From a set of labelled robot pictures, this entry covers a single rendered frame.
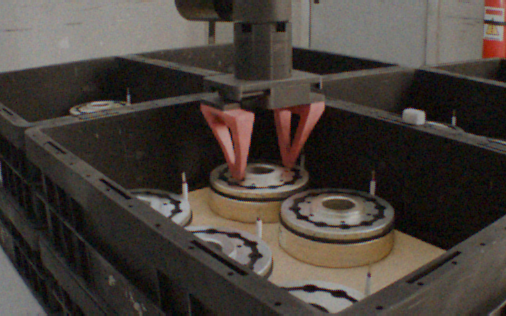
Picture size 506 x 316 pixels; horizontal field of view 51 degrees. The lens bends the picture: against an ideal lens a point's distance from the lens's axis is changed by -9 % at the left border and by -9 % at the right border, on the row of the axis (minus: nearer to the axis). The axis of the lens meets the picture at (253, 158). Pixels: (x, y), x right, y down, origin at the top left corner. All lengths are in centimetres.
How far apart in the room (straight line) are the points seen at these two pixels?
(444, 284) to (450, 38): 343
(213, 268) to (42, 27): 379
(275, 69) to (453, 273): 32
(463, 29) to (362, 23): 74
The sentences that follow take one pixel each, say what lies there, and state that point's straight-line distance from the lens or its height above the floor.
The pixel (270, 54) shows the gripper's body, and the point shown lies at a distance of 53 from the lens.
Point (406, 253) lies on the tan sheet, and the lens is 51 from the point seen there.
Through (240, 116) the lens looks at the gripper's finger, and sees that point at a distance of 52.
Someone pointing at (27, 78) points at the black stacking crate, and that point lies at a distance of 95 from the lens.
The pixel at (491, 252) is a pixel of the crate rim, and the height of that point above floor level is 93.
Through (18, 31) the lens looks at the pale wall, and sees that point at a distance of 393.
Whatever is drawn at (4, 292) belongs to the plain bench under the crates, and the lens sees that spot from 73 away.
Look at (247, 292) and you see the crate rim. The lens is 25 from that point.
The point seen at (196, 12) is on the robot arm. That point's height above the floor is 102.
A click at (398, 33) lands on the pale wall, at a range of 380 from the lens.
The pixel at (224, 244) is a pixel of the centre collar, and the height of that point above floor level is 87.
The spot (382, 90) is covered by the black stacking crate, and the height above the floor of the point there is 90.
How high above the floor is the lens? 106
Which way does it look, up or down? 18 degrees down
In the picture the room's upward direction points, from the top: straight up
